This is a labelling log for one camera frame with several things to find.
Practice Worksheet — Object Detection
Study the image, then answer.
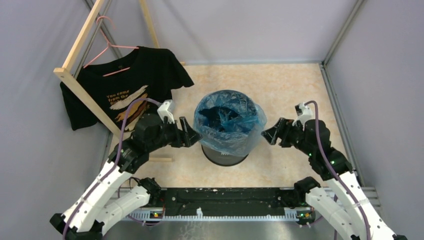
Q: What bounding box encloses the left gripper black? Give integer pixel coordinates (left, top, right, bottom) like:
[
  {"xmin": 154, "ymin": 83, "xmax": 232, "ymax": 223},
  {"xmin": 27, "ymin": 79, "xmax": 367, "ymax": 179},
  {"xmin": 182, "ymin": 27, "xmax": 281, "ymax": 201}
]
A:
[{"xmin": 147, "ymin": 116, "xmax": 203, "ymax": 152}]

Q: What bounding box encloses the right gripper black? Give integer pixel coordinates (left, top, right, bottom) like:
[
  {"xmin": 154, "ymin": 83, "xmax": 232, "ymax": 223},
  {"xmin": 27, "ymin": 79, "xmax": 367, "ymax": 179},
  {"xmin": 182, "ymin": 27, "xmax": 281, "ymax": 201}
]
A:
[{"xmin": 261, "ymin": 117, "xmax": 315, "ymax": 156}]

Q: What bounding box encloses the dark round trash bin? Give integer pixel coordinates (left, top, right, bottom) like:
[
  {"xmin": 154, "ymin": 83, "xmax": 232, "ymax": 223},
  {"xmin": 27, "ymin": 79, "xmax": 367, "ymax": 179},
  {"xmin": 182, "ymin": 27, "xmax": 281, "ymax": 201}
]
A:
[{"xmin": 201, "ymin": 145, "xmax": 248, "ymax": 167}]

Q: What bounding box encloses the blue plastic trash bag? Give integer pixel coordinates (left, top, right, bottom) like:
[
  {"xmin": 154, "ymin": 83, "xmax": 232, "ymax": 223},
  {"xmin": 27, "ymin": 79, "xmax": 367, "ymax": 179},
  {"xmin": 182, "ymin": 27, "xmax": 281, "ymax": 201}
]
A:
[{"xmin": 193, "ymin": 89, "xmax": 267, "ymax": 157}]

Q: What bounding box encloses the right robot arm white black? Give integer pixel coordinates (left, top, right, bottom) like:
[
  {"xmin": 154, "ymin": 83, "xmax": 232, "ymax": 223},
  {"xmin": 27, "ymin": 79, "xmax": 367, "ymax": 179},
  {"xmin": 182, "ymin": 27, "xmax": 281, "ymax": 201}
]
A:
[{"xmin": 261, "ymin": 118, "xmax": 406, "ymax": 240}]

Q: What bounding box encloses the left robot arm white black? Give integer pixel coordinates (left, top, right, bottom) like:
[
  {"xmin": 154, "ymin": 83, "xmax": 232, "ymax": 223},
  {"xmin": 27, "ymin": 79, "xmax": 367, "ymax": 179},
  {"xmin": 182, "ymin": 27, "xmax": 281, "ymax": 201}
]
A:
[{"xmin": 50, "ymin": 114, "xmax": 202, "ymax": 240}]

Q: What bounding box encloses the black printed t-shirt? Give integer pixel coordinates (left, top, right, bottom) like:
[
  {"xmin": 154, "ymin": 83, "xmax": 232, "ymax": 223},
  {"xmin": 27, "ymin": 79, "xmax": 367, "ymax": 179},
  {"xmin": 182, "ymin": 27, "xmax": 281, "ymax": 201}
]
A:
[{"xmin": 59, "ymin": 46, "xmax": 195, "ymax": 133}]

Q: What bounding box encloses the pink clothes hanger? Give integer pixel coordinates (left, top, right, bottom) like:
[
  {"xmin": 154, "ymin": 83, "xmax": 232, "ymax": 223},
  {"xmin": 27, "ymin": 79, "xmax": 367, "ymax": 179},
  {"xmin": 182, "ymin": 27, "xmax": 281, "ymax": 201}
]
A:
[{"xmin": 82, "ymin": 15, "xmax": 139, "ymax": 69}]

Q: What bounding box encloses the wooden clothes rack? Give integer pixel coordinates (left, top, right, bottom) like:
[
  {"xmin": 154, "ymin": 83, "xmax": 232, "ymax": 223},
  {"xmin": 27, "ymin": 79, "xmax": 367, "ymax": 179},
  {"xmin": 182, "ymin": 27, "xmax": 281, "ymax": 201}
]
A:
[{"xmin": 53, "ymin": 0, "xmax": 186, "ymax": 163}]

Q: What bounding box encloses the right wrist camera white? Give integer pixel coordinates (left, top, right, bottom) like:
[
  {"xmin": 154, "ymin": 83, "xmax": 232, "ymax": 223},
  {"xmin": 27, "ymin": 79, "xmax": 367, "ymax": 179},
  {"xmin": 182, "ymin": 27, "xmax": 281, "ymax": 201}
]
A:
[{"xmin": 292, "ymin": 102, "xmax": 314, "ymax": 127}]

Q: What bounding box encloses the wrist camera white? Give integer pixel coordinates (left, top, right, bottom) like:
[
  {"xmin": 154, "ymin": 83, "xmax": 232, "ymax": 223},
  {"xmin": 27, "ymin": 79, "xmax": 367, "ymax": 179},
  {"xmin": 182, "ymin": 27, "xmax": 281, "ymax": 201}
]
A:
[
  {"xmin": 292, "ymin": 102, "xmax": 314, "ymax": 127},
  {"xmin": 157, "ymin": 99, "xmax": 175, "ymax": 124}
]

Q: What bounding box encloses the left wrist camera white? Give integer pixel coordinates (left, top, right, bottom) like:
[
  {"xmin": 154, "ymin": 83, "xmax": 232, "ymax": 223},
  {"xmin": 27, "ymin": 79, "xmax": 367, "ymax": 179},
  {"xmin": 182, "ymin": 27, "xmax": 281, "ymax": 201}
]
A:
[{"xmin": 157, "ymin": 99, "xmax": 175, "ymax": 124}]

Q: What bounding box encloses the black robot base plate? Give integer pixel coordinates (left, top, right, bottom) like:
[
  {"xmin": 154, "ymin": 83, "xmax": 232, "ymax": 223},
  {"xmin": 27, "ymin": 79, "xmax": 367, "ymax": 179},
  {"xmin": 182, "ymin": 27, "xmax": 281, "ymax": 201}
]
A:
[{"xmin": 157, "ymin": 187, "xmax": 303, "ymax": 217}]

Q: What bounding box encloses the aluminium frame rail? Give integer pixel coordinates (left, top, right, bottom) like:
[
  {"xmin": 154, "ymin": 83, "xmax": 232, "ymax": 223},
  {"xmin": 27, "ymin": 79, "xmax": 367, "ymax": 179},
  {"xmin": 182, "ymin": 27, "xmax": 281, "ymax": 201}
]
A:
[{"xmin": 76, "ymin": 187, "xmax": 382, "ymax": 229}]

